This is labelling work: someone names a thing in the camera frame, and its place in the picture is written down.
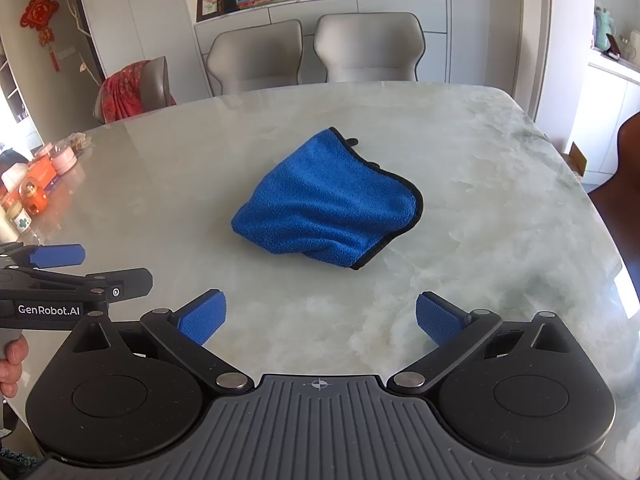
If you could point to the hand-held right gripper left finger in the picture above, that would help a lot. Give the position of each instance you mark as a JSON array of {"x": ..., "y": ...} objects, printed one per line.
[{"x": 202, "y": 317}]

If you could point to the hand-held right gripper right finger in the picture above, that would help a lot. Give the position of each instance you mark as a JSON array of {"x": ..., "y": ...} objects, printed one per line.
[{"x": 440, "y": 317}]

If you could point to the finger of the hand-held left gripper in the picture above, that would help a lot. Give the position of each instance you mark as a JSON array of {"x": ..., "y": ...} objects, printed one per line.
[
  {"x": 127, "y": 282},
  {"x": 55, "y": 255}
]

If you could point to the blue and grey towel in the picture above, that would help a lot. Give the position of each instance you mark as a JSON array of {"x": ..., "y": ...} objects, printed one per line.
[{"x": 325, "y": 200}]

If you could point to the person's left hand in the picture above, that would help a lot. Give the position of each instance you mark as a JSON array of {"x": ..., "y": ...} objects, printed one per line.
[{"x": 11, "y": 360}]

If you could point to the white patterned cup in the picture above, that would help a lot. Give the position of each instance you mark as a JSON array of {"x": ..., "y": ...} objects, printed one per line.
[{"x": 20, "y": 220}]

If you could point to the orange toy figure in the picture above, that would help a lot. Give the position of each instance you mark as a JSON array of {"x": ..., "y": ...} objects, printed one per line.
[{"x": 32, "y": 200}]

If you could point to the orange box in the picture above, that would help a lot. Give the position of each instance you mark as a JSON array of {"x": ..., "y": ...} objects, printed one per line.
[{"x": 42, "y": 174}]

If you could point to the pale pink round jar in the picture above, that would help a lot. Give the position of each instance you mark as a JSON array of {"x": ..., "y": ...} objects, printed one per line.
[{"x": 64, "y": 162}]

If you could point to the bag of snacks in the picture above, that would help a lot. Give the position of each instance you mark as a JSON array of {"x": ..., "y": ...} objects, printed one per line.
[{"x": 77, "y": 141}]

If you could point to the red patterned cloth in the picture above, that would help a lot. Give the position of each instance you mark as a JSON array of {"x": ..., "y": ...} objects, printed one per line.
[{"x": 122, "y": 95}]

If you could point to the beige chair with draped cloth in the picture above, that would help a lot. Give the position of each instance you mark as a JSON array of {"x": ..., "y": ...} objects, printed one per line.
[{"x": 156, "y": 85}]

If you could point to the cardboard box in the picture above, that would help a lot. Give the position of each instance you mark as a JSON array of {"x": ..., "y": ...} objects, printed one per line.
[{"x": 579, "y": 159}]

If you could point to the brown chair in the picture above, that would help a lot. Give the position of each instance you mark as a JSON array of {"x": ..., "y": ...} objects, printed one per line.
[{"x": 627, "y": 160}]

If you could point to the beige dining chair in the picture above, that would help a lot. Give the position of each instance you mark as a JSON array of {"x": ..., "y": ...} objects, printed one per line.
[
  {"x": 370, "y": 45},
  {"x": 255, "y": 60}
]

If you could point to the white tall cupboard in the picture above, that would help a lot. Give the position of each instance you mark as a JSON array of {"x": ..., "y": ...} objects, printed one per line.
[{"x": 140, "y": 10}]

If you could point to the white side counter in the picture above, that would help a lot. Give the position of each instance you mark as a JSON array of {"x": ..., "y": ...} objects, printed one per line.
[{"x": 610, "y": 110}]

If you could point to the framed flower picture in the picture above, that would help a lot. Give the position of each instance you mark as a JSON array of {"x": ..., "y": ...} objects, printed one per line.
[{"x": 210, "y": 5}]

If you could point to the phone on stand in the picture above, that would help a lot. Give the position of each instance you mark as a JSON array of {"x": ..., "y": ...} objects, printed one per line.
[{"x": 614, "y": 46}]

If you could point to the red knot wall ornament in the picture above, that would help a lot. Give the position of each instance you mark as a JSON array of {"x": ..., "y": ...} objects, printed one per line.
[{"x": 39, "y": 12}]

